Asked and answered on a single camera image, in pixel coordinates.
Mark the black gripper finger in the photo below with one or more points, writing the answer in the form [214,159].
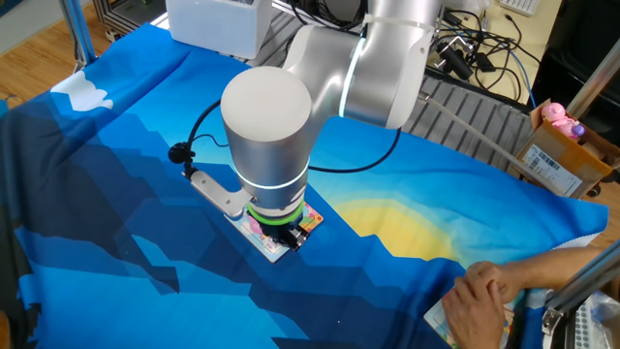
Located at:
[301,237]
[286,243]

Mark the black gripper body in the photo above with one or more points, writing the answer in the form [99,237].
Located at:
[281,229]

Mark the person's right forearm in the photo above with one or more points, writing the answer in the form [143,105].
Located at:
[557,266]

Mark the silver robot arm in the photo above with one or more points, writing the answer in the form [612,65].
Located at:
[266,106]

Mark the butterfly girl puzzle board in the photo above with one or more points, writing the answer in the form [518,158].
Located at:
[314,224]

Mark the bus picture puzzle board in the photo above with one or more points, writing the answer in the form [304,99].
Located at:
[436,322]

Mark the person's left hand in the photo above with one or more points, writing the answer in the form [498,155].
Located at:
[477,315]

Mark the person's right hand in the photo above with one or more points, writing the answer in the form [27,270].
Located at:
[508,278]

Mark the blue landscape print tablecloth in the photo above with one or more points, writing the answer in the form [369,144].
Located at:
[121,194]

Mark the white plastic box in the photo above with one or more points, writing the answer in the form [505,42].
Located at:
[213,29]

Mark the cardboard box with barcode label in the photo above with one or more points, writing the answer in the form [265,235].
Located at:
[567,155]

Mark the pink pig toy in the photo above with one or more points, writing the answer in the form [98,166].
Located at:
[557,116]

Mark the clear plastic bag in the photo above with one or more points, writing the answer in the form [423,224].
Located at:
[605,315]

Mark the beige desk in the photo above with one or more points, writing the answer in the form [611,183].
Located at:
[542,29]

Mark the white keyboard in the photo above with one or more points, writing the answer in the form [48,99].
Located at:
[520,6]

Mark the black cabinet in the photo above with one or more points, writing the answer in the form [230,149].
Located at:
[581,39]

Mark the silver camera mount bracket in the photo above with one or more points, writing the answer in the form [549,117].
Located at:
[218,194]

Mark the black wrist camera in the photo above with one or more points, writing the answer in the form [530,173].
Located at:
[180,154]

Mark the black striped metal frame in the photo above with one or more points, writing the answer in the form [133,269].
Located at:
[121,19]

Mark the aluminium frame beam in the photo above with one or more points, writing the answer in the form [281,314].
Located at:
[581,283]

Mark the aluminium frame post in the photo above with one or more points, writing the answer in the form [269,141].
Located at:
[596,77]
[77,29]

